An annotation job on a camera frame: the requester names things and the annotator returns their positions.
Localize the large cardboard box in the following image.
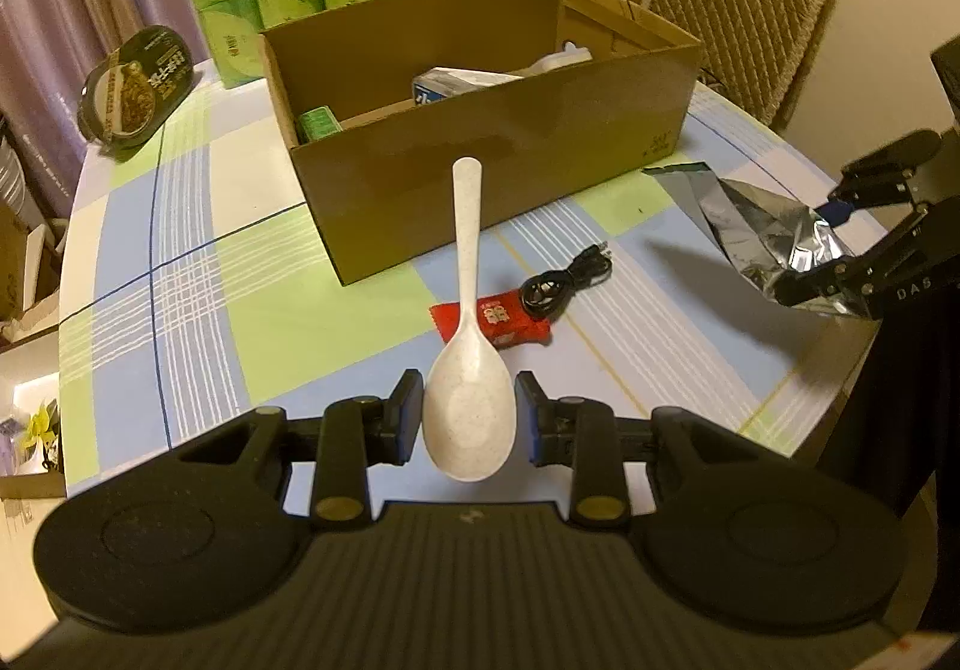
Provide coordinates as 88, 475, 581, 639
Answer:
257, 0, 704, 287

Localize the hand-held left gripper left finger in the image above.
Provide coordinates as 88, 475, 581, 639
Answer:
176, 368, 428, 532

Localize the brown cardboard carton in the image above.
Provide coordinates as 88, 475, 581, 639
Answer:
0, 197, 66, 341

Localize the desktop with checked cloth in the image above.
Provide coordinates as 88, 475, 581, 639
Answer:
56, 59, 893, 513

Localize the oval green food bowl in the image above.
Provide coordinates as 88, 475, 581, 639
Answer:
77, 25, 197, 150

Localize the white plastic spoon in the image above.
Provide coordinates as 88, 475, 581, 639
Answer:
424, 156, 518, 483

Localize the chair with quilted cover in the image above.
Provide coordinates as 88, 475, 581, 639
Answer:
646, 0, 839, 131

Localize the red snack packet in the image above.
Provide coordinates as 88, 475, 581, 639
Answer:
429, 291, 552, 348

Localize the black coiled cable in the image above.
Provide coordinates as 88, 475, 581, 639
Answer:
520, 242, 612, 322

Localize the low open box with clutter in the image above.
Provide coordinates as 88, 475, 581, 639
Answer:
0, 370, 68, 500

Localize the silver foil bag green label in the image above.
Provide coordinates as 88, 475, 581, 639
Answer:
641, 161, 856, 311

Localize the green medicine box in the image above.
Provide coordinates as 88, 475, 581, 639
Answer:
296, 105, 344, 144

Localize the clear packet blue white print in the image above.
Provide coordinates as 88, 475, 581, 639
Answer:
411, 66, 526, 110

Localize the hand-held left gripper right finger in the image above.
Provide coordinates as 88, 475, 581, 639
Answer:
514, 370, 758, 530

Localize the stack of white bowls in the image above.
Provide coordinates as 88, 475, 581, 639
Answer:
0, 130, 38, 232

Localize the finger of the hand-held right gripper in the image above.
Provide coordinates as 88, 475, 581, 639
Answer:
774, 194, 960, 320
817, 130, 942, 225

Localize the white tube green band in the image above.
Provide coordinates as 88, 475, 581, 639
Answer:
525, 42, 593, 76

